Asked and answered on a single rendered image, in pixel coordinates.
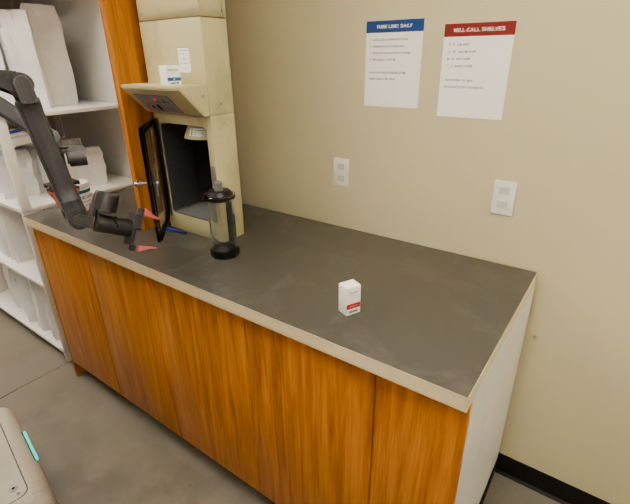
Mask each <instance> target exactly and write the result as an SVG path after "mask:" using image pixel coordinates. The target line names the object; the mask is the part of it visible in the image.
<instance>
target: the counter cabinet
mask: <svg viewBox="0 0 630 504"><path fill-rule="evenodd" d="M33 231H34V235H35V238H36V241H37V245H38V248H39V251H40V255H41V258H42V262H43V265H44V268H45V272H46V275H47V278H48V282H49V285H50V288H51V292H52V295H53V298H54V302H55V305H56V308H57V312H58V315H59V318H60V322H61V325H62V329H63V332H64V335H65V339H66V342H67V345H68V349H69V352H70V355H71V359H72V362H73V365H74V369H75V372H76V375H77V376H78V377H79V376H80V375H82V374H84V373H86V372H87V371H88V372H89V373H91V374H92V375H93V376H95V377H96V378H98V379H99V380H101V381H102V382H103V383H105V384H106V385H108V386H109V387H111V388H112V389H113V390H115V391H116V392H118V393H119V394H121V395H122V396H123V397H125V398H126V399H128V400H129V401H130V402H132V403H133V404H135V405H136V406H138V407H139V408H140V409H142V410H143V411H145V412H146V413H148V414H149V415H150V416H152V417H153V418H155V419H156V420H158V421H159V422H160V423H162V424H163V425H165V426H166V427H167V428H169V429H170V430H172V431H173V432H175V433H176V434H177V435H179V436H180V437H182V438H183V439H185V440H186V441H187V442H189V443H190V444H192V445H193V446H195V447H196V448H197V449H199V450H200V451H202V452H203V453H204V454H206V455H207V456H209V457H210V458H212V459H213V460H214V461H216V462H217V463H219V464H220V465H222V466H223V467H224V468H226V469H227V470H229V471H230V472H232V473H233V474H234V475H236V476H237V477H239V478H240V479H241V480H243V481H244V482H246V483H247V484H249V485H250V486H251V487H253V488H254V489H256V490H257V491H259V492H261V494H263V495H264V496H266V497H267V498H269V499H270V500H271V501H273V502H274V503H276V504H482V503H483V501H484V498H485V496H486V493H487V491H488V488H489V486H490V483H491V481H492V478H493V475H494V471H495V467H496V462H497V458H498V453H499V449H500V444H501V439H502V435H503V430H504V426H505V421H506V417H507V412H508V408H509V403H510V399H511V394H512V389H513V385H514V380H515V376H516V371H517V367H518V362H519V358H520V353H521V349H522V344H523V340H524V335H525V330H526V326H527V321H528V317H529V312H530V308H531V303H532V299H533V294H534V290H535V285H536V284H535V285H534V287H533V289H532V291H531V293H530V295H529V297H528V299H527V300H526V302H525V304H524V306H523V308H522V310H521V312H520V314H519V315H518V317H517V319H516V321H515V323H514V325H513V327H512V328H511V330H510V332H509V334H508V336H507V338H506V340H505V342H504V343H503V345H502V347H501V349H500V351H499V353H498V355H497V357H496V358H495V360H494V362H493V364H492V366H491V368H490V370H489V371H488V373H487V375H486V377H485V379H484V381H483V383H482V385H481V386H480V388H479V390H478V392H477V394H476V396H475V398H474V400H473V401H472V403H471V405H470V407H469V409H468V411H467V413H464V412H462V411H460V410H457V409H455V408H453V407H450V406H448V405H446V404H443V403H441V402H439V401H436V400H434V399H432V398H429V397H427V396H425V395H422V394H420V393H418V392H415V391H413V390H411V389H408V388H406V387H404V386H401V385H399V384H396V383H394V382H392V381H389V380H387V379H385V378H382V377H380V376H378V375H375V374H373V373H371V372H368V371H366V370H364V369H361V368H359V367H357V366H354V365H352V364H350V363H347V362H345V361H343V360H340V359H338V358H336V357H333V356H331V355H329V354H326V353H324V352H322V351H319V350H317V349H315V348H312V347H310V346H308V345H305V344H303V343H301V342H298V341H296V340H294V339H291V338H289V337H287V336H284V335H282V334H280V333H277V332H275V331H273V330H270V329H268V328H266V327H263V326H261V325H259V324H256V323H254V322H252V321H249V320H247V319H245V318H242V317H240V316H238V315H235V314H233V313H231V312H228V311H226V310H224V309H221V308H219V307H217V306H214V305H212V304H210V303H207V302H205V301H203V300H200V299H198V298H196V297H193V296H191V295H188V294H186V293H184V292H181V291H179V290H177V289H174V288H172V287H170V286H167V285H165V284H163V283H160V282H158V281H156V280H153V279H151V278H149V277H146V276H144V275H142V274H139V273H137V272H135V271H132V270H130V269H128V268H125V267H123V266H121V265H118V264H116V263H114V262H111V261H109V260H107V259H104V258H102V257H100V256H97V255H95V254H93V253H90V252H88V251H86V250H83V249H81V248H79V247H76V246H74V245H72V244H69V243H67V242H65V241H62V240H60V239H58V238H55V237H53V236H51V235H48V234H46V233H44V232H41V231H39V230H37V229H34V228H33Z"/></svg>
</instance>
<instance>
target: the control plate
mask: <svg viewBox="0 0 630 504"><path fill-rule="evenodd" d="M133 95H134V96H135V97H136V98H137V99H139V100H140V101H141V102H142V103H143V104H144V105H145V106H146V107H147V108H148V109H149V110H153V111H163V112H174V113H183V112H182V111H181V110H180V109H179V108H178V107H177V106H176V105H175V104H174V103H173V102H172V101H171V100H170V99H169V98H168V97H167V96H156V95H140V94H133ZM154 99H156V100H157V101H155V100H154ZM161 99H163V100H164V101H162V100H161ZM148 105H149V106H150V107H149V106H148ZM152 105H154V106H155V107H156V108H153V107H152ZM157 105H159V106H160V107H162V108H163V106H164V107H165V108H163V109H160V108H159V107H158V106H157ZM168 107H169V109H168ZM172 107H173V108H174V109H172Z"/></svg>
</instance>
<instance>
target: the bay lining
mask: <svg viewBox="0 0 630 504"><path fill-rule="evenodd" d="M187 126H188V125H181V124H172V123H164V124H161V125H160V128H161V134H162V141H163V147H164V154H165V160H166V167H167V173H168V180H169V186H170V193H171V199H172V206H173V210H178V209H181V208H184V207H187V206H190V205H193V204H196V203H199V202H206V201H204V200H203V195H204V194H205V193H207V191H208V190H209V189H212V188H213V186H212V177H211V168H210V159H209V150H208V141H207V140H189V139H185V138H184V136H185V132H186V129H187Z"/></svg>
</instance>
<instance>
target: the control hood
mask: <svg viewBox="0 0 630 504"><path fill-rule="evenodd" d="M121 87H122V89H123V90H124V91H126V92H127V93H128V94H129V95H130V96H131V97H132V98H133V99H134V100H135V101H137V102H138V103H139V104H140V105H141V106H142V107H143V108H144V109H145V110H146V111H149V112H160V113H170V114H181V115H191V116H202V117H207V116H209V115H210V114H209V104H208V95H207V86H206V85H197V84H182V85H171V86H166V85H161V83H136V84H121ZM133 94H140V95H156V96H167V97H168V98H169V99H170V100H171V101H172V102H173V103H174V104H175V105H176V106H177V107H178V108H179V109H180V110H181V111H182V112H183V113H174V112H163V111H153V110H149V109H148V108H147V107H146V106H145V105H144V104H143V103H142V102H141V101H140V100H139V99H137V98H136V97H135V96H134V95H133Z"/></svg>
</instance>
